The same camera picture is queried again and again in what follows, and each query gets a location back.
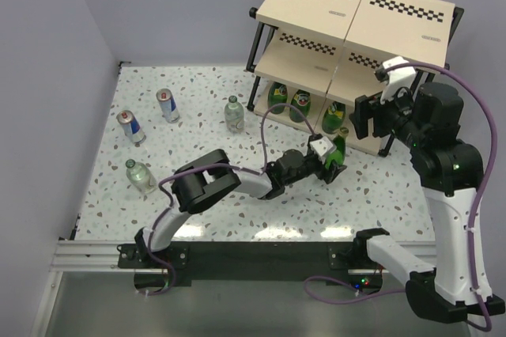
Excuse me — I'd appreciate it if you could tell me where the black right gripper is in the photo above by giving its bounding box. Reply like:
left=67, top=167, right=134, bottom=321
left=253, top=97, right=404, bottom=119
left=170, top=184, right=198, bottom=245
left=349, top=81, right=428, bottom=149

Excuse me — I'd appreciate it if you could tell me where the green Perrier bottle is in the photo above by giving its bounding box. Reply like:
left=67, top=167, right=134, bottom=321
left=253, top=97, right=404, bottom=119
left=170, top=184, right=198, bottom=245
left=289, top=89, right=311, bottom=123
left=325, top=127, right=349, bottom=169
left=321, top=101, right=346, bottom=134

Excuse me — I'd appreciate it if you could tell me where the clear bottle green cap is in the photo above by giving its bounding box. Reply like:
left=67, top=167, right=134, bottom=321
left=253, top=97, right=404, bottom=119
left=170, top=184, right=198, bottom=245
left=224, top=96, right=244, bottom=133
left=125, top=159, right=157, bottom=195

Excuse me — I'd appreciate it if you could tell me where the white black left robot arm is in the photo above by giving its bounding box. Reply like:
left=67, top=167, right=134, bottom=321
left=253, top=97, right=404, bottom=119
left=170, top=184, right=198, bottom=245
left=134, top=148, right=346, bottom=267

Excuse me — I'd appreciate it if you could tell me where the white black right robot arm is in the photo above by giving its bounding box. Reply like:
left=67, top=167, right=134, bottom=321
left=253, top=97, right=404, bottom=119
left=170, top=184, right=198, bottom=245
left=350, top=82, right=505, bottom=324

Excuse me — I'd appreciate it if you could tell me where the green bottle on shelf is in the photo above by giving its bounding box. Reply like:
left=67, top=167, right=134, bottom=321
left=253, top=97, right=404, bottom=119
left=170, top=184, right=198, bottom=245
left=267, top=81, right=288, bottom=108

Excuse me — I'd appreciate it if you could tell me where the beige three-tier shelf unit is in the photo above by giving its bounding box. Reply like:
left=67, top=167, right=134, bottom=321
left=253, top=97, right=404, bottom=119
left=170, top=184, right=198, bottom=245
left=246, top=0, right=464, bottom=133

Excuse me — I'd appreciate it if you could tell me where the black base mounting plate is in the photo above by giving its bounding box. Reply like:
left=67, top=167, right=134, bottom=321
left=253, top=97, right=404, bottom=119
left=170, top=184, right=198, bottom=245
left=116, top=240, right=398, bottom=295

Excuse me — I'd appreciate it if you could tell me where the silver blue can back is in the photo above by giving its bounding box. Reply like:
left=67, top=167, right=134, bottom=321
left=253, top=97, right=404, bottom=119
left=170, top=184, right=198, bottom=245
left=156, top=89, right=180, bottom=123

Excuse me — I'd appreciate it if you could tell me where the silver blue can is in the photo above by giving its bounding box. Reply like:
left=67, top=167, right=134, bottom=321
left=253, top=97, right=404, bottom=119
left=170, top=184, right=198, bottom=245
left=156, top=89, right=180, bottom=123
left=116, top=109, right=146, bottom=144

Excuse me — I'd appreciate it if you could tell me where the silver blue can front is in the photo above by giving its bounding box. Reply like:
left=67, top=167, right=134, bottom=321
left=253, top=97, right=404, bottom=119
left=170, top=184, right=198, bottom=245
left=116, top=109, right=146, bottom=144

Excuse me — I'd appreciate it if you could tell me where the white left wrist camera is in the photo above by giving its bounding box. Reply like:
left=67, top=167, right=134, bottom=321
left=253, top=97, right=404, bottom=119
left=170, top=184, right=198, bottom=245
left=309, top=136, right=336, bottom=161

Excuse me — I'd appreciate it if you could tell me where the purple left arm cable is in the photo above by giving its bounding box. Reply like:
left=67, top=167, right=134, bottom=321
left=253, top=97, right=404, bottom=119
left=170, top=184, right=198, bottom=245
left=145, top=103, right=321, bottom=298

